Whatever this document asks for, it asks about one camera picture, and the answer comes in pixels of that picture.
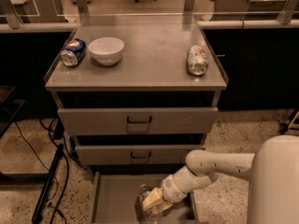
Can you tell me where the grey drawer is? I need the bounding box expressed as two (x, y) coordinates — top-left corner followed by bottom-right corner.
(76, 145), (204, 165)
(88, 172), (199, 224)
(58, 107), (218, 135)

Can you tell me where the dark side table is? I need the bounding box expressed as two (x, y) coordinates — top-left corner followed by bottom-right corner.
(0, 86), (25, 138)

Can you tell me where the grey middle drawer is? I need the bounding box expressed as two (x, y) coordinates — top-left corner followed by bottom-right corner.
(76, 145), (204, 165)

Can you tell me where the blue pepsi can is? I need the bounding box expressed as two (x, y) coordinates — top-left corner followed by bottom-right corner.
(60, 38), (86, 67)

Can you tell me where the black floor cable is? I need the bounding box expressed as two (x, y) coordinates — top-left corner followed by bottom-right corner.
(0, 107), (85, 224)

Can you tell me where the grey bottom drawer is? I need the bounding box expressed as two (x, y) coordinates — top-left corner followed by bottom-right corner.
(88, 172), (199, 224)

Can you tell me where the clear plastic water bottle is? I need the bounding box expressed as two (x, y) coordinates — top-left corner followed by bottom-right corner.
(135, 184), (163, 224)

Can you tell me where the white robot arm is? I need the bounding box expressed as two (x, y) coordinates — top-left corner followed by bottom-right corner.
(141, 135), (299, 224)

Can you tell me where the black bar on floor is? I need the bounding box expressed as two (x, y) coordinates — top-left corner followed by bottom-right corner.
(31, 144), (64, 224)

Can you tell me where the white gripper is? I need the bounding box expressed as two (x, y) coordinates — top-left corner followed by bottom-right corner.
(142, 175), (187, 214)

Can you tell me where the grey drawer cabinet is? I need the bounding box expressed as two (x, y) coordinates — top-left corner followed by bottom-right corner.
(43, 14), (229, 224)

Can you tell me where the white ceramic bowl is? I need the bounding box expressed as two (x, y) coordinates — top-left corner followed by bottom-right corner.
(88, 37), (124, 66)

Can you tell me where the grey top drawer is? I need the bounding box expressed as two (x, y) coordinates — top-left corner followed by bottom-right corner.
(58, 107), (218, 135)

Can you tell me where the wheeled cart base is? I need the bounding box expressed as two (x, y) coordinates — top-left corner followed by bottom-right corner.
(279, 108), (299, 133)

